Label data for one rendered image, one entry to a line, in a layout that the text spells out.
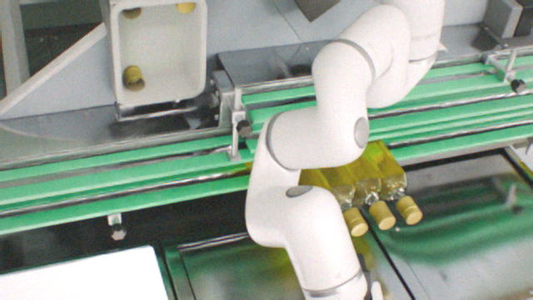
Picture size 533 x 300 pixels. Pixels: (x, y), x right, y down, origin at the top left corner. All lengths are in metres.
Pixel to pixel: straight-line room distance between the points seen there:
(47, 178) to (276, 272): 0.47
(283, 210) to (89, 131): 0.60
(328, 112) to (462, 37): 0.80
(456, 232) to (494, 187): 0.20
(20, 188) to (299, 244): 0.60
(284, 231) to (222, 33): 0.62
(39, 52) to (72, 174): 0.76
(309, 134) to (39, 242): 0.75
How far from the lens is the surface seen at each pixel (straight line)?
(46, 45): 2.04
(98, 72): 1.38
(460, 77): 1.50
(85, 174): 1.30
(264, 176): 0.94
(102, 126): 1.37
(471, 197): 1.66
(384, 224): 1.30
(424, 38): 1.10
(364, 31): 0.97
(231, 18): 1.39
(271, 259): 1.37
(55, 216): 1.33
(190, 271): 1.34
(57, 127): 1.38
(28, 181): 1.31
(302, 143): 0.89
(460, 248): 1.54
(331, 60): 0.91
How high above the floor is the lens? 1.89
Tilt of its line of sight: 44 degrees down
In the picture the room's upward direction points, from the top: 152 degrees clockwise
